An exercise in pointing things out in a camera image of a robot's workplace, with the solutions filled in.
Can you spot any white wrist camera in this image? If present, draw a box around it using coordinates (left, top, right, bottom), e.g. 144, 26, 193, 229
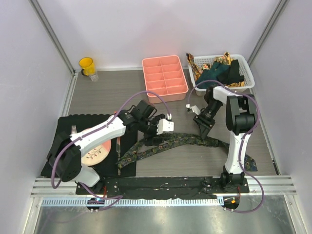
186, 104, 201, 115
156, 118, 174, 135

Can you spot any dark patterned necktie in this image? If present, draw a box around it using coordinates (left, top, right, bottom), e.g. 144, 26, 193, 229
115, 132, 260, 172

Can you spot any clear small glass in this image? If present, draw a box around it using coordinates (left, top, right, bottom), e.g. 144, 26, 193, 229
89, 73, 98, 82

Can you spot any knife with patterned handle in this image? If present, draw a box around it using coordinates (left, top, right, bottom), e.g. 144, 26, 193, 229
116, 137, 121, 176

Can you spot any yellow floral tie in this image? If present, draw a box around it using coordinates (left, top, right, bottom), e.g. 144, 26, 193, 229
186, 52, 234, 82

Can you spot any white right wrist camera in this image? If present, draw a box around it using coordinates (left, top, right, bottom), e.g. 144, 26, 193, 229
186, 104, 201, 115

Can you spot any pink and cream plate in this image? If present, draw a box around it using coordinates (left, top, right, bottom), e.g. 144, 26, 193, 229
81, 140, 112, 166

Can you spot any silver fork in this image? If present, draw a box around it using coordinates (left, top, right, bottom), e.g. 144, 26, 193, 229
71, 125, 77, 135

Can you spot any aluminium frame rail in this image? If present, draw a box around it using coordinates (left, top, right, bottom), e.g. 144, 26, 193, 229
31, 175, 296, 210

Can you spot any black tie in basket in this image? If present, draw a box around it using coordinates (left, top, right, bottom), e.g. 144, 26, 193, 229
225, 59, 245, 87

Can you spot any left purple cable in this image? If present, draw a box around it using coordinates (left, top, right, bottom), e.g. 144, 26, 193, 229
50, 90, 174, 224

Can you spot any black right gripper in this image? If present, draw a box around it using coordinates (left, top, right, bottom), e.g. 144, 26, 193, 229
194, 99, 223, 139

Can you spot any black scalloped placemat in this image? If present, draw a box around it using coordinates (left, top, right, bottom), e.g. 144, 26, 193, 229
40, 113, 138, 178

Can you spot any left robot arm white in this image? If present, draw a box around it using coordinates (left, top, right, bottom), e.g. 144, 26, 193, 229
47, 100, 174, 195

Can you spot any pink divided organizer tray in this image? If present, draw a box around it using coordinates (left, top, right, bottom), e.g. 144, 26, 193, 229
142, 55, 189, 104

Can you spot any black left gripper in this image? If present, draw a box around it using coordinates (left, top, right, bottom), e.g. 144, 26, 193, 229
138, 115, 165, 146

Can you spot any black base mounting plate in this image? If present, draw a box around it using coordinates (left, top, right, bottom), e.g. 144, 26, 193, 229
75, 175, 250, 201

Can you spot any teal green tie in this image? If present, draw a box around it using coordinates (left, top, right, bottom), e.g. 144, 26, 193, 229
195, 62, 230, 85

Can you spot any yellow plastic cup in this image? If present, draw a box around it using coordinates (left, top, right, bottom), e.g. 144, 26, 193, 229
78, 57, 96, 76

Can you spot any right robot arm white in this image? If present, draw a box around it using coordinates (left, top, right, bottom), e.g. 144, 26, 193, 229
191, 86, 257, 193

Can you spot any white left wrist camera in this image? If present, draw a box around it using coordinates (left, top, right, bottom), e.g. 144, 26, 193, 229
156, 118, 174, 135

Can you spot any white plastic basket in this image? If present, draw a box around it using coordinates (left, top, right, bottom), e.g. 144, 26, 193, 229
186, 52, 255, 96

